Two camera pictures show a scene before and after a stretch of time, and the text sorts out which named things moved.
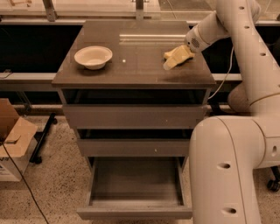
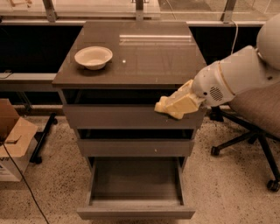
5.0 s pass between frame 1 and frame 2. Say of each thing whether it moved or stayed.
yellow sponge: moved
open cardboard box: stayed
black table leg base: stayed
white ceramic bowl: stayed
